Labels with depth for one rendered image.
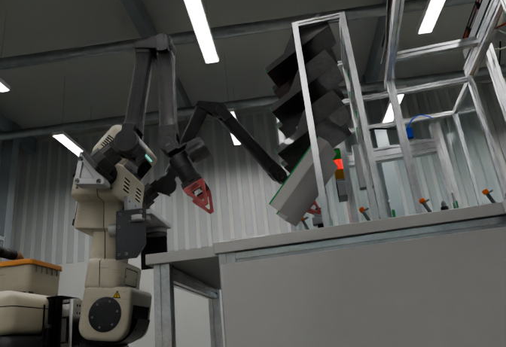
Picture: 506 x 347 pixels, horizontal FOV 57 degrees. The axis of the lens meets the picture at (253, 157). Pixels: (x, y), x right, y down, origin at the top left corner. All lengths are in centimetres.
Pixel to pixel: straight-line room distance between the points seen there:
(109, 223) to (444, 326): 107
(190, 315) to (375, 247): 902
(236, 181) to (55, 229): 424
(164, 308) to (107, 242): 41
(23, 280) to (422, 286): 122
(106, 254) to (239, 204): 870
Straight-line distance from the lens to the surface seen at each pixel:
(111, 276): 159
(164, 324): 134
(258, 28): 723
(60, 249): 1128
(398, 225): 122
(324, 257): 121
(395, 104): 304
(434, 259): 122
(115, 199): 165
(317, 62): 168
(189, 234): 1031
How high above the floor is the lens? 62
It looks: 21 degrees up
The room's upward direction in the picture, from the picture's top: 6 degrees counter-clockwise
